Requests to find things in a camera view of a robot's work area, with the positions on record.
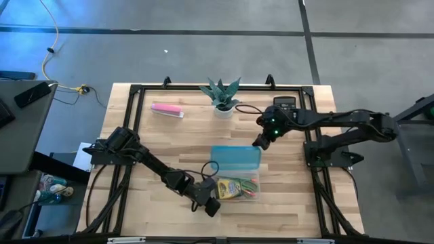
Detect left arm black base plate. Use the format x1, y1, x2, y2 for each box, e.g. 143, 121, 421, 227
83, 138, 140, 166

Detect green handled scissors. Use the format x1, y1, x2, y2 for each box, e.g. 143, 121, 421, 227
239, 176, 260, 196

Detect yellow floor cable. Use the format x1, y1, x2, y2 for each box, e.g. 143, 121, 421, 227
37, 0, 85, 94

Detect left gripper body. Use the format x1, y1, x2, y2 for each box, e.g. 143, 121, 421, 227
189, 176, 222, 218

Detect grey side table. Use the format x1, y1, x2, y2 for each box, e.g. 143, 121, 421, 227
0, 79, 58, 176

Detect blue storage bin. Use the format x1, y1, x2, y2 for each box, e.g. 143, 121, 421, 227
22, 202, 39, 238

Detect black calculator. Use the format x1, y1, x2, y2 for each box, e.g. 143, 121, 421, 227
273, 96, 298, 111

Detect pile of colourful items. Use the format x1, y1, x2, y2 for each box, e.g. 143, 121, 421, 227
33, 173, 75, 207

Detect potted plant white pot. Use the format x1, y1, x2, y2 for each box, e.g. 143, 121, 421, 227
199, 77, 243, 119

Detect white paper sheet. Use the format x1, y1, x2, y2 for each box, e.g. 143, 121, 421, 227
73, 142, 96, 172

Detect black smartphone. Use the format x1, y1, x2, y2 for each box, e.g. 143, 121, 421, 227
13, 81, 52, 109

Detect black metal stand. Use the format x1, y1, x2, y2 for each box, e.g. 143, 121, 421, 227
393, 93, 434, 199

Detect black aluminium table frame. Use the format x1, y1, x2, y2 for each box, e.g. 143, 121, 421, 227
81, 73, 366, 238

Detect yellow green crayon box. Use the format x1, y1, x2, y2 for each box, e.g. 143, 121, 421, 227
216, 178, 243, 201

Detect pink highlighter pack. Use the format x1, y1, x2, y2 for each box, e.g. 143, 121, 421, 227
151, 103, 185, 119

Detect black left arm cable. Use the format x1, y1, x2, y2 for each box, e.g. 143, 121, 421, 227
169, 160, 220, 180

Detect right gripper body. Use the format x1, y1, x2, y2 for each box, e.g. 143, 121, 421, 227
252, 104, 290, 151

